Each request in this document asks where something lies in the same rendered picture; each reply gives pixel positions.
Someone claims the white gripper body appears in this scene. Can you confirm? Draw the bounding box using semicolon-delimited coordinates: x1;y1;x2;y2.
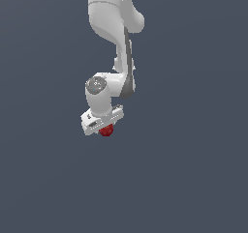
79;103;125;137

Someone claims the small red object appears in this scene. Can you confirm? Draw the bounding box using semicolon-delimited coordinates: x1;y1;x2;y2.
98;124;115;138

